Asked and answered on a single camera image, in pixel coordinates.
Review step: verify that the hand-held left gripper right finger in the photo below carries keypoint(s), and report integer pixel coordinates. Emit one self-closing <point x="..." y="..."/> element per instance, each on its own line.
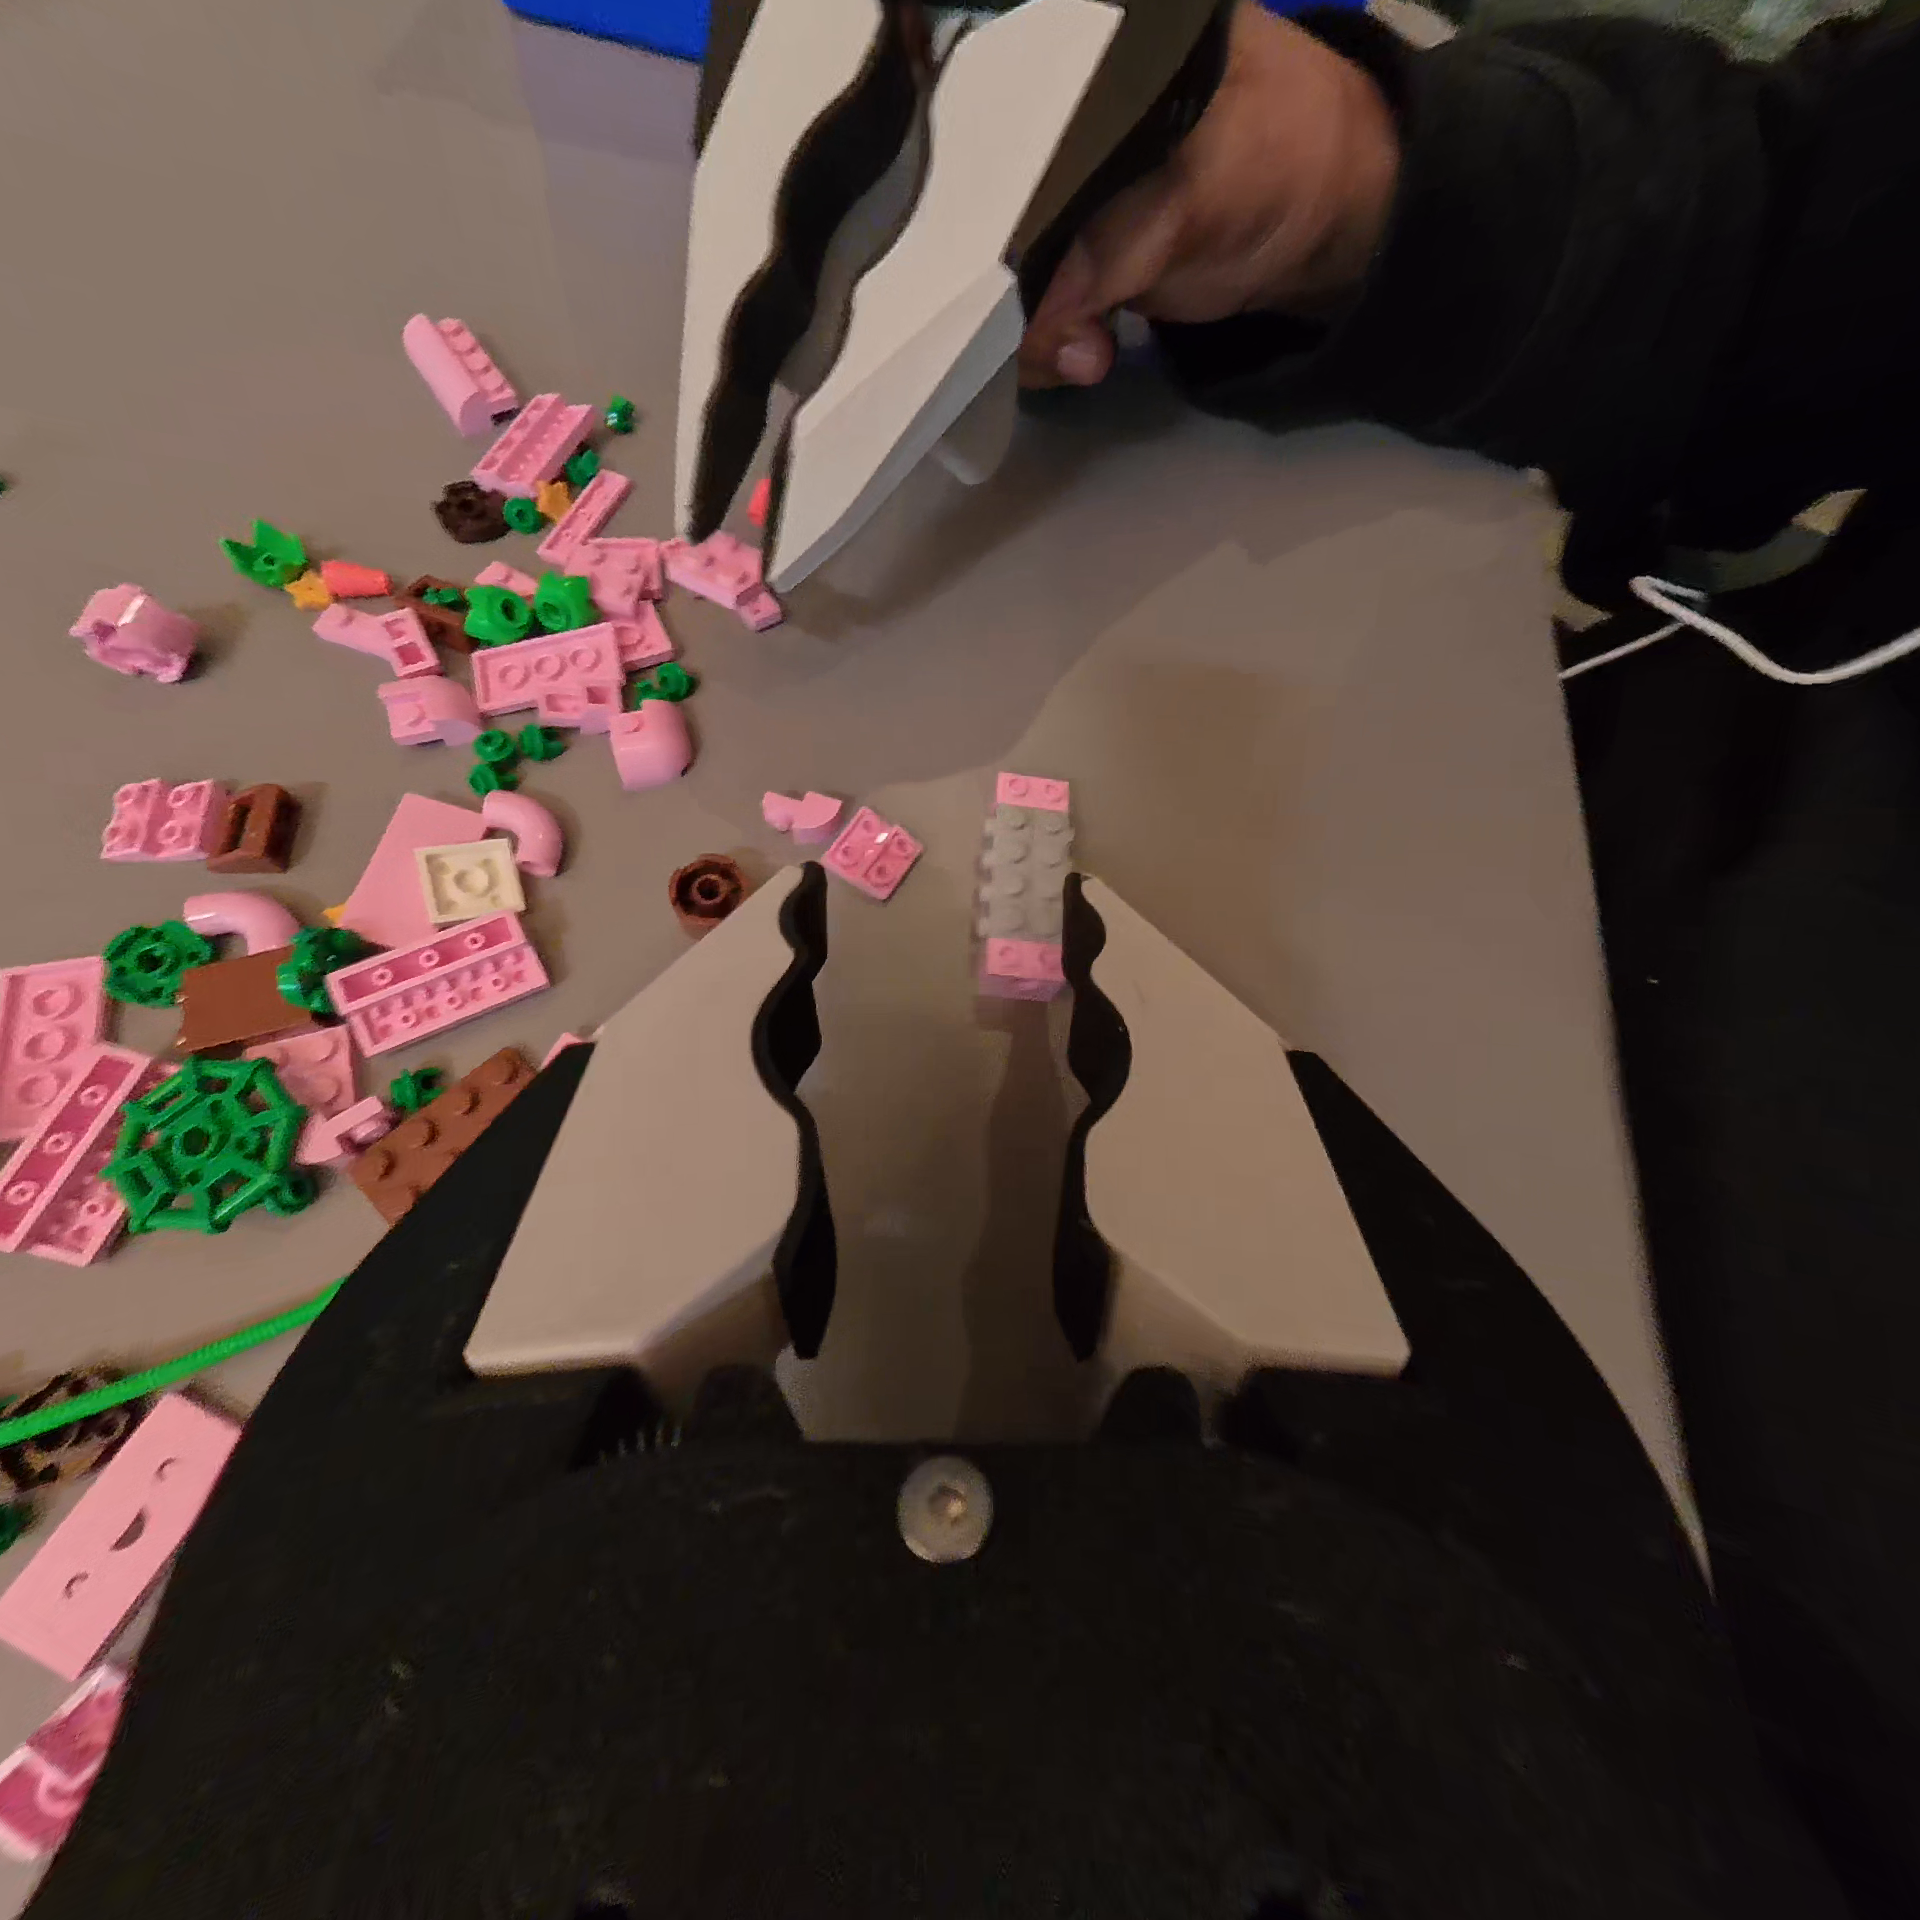
<point x="1244" y="1200"/>

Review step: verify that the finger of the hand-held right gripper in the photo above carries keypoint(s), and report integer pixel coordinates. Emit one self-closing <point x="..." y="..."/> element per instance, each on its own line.
<point x="750" y="181"/>
<point x="961" y="299"/>

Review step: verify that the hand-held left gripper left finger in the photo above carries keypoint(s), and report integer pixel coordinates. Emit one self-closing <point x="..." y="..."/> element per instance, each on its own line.
<point x="645" y="1184"/>

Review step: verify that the pink and grey brick assembly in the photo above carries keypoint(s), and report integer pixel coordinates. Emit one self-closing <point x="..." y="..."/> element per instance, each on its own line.
<point x="1027" y="973"/>

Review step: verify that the pink corner plate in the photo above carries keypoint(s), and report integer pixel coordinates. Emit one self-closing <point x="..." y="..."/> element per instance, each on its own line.
<point x="714" y="569"/>

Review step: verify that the person's right forearm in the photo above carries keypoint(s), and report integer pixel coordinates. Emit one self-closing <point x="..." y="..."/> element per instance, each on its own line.
<point x="1576" y="225"/>

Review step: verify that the person's right hand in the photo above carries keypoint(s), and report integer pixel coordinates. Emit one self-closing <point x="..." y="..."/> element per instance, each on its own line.
<point x="1259" y="210"/>

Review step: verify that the blue plastic bin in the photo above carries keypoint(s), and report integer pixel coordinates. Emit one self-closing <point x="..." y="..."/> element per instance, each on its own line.
<point x="629" y="23"/>

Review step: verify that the brown studded plate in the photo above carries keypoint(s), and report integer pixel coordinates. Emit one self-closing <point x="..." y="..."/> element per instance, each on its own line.
<point x="435" y="1141"/>

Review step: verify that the brown round toy brick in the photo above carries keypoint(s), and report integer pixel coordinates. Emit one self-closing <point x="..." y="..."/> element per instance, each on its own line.
<point x="704" y="901"/>

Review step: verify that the pile of pink toy bricks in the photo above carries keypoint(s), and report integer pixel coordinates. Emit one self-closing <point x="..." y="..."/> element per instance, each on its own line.
<point x="435" y="984"/>

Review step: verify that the cream square toy plate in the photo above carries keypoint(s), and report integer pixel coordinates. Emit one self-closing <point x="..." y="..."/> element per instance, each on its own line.
<point x="473" y="882"/>

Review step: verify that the dark brown small round piece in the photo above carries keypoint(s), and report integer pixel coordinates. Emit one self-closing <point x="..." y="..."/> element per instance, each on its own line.
<point x="468" y="513"/>

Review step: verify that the brown flat toy tile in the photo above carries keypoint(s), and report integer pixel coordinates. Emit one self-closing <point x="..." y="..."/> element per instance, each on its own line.
<point x="241" y="1003"/>

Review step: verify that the long green toy stem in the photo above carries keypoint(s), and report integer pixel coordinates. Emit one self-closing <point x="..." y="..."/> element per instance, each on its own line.
<point x="181" y="1365"/>

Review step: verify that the brown rectangular toy brick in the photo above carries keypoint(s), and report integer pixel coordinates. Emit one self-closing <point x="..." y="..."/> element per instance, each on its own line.
<point x="253" y="833"/>

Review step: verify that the coral carrot toy piece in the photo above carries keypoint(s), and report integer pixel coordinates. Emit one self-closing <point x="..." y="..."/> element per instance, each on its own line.
<point x="358" y="579"/>

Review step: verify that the dark brown flower piece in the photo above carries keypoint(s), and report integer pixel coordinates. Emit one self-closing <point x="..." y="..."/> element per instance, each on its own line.
<point x="67" y="1441"/>

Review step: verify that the small brown frame piece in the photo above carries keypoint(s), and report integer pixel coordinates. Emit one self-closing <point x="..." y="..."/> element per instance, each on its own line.
<point x="437" y="595"/>

